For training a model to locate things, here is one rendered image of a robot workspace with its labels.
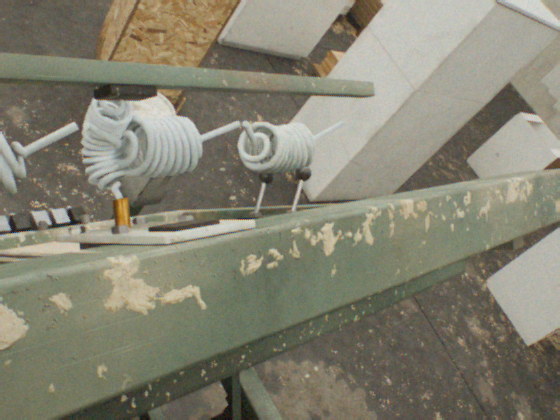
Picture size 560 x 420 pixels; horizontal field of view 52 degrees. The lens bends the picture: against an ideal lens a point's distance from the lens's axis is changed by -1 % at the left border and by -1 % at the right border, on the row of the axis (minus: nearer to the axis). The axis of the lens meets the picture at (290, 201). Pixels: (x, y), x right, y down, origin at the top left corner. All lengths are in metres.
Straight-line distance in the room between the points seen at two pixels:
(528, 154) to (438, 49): 2.77
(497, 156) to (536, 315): 1.93
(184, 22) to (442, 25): 1.42
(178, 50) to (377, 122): 1.25
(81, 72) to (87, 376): 0.25
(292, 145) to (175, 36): 2.71
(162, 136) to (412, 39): 3.00
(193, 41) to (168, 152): 2.87
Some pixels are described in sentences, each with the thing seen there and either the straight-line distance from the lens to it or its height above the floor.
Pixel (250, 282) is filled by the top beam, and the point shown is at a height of 1.89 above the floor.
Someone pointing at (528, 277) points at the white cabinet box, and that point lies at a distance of 4.77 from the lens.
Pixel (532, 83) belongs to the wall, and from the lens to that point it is 9.60.
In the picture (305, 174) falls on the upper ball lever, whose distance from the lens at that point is 1.32.
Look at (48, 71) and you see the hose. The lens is 0.51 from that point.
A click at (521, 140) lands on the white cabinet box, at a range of 6.04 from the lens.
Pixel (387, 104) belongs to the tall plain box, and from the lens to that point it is 3.57.
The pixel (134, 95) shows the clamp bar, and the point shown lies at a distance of 0.55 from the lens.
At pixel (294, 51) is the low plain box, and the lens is 5.27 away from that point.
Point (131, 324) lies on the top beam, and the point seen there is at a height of 1.89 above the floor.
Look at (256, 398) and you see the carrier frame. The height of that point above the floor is 0.79.
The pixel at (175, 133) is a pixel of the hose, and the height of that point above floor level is 1.88.
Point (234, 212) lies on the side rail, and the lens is 1.77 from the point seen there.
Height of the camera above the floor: 2.25
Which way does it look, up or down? 36 degrees down
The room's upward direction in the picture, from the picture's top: 42 degrees clockwise
